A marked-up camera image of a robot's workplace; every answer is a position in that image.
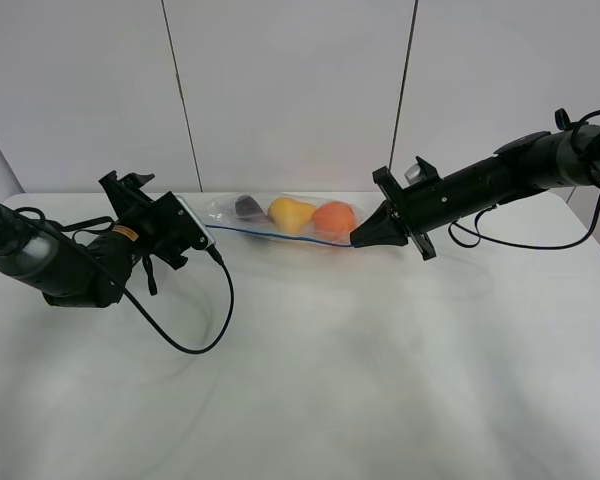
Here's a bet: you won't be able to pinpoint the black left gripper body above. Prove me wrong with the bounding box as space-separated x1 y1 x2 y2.
99 171 204 270

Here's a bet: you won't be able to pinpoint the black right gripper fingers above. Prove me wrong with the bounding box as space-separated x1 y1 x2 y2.
350 200 409 248

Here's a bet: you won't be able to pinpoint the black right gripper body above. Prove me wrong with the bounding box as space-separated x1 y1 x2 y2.
372 157 460 260

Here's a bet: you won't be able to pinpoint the clear zip bag blue seal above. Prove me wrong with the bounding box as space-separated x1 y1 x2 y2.
199 192 362 248

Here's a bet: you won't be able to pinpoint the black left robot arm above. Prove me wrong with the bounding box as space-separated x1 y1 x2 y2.
0 172 214 308

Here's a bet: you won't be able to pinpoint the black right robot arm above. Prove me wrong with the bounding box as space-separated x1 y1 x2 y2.
350 122 600 260

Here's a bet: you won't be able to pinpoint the orange fruit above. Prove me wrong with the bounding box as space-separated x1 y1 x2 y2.
313 201 357 241

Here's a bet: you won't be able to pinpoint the purple eggplant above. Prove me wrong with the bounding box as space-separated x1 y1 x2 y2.
234 195 270 224

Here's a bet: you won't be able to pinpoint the yellow pear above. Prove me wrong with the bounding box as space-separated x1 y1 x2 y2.
268 197 317 235

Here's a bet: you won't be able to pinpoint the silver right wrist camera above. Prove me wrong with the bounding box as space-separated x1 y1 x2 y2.
404 162 426 185

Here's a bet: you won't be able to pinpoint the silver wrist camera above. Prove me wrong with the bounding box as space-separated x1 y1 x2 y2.
176 195 216 251
404 162 426 185

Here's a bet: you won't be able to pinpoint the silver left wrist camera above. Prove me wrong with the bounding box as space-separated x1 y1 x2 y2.
176 195 216 251

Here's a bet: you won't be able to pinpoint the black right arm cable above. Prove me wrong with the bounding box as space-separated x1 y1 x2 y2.
448 104 600 250

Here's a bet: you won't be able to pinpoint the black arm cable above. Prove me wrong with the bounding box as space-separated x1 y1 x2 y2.
448 104 600 250
0 182 236 356

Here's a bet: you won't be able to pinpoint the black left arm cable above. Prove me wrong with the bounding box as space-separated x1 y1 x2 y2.
0 182 236 356

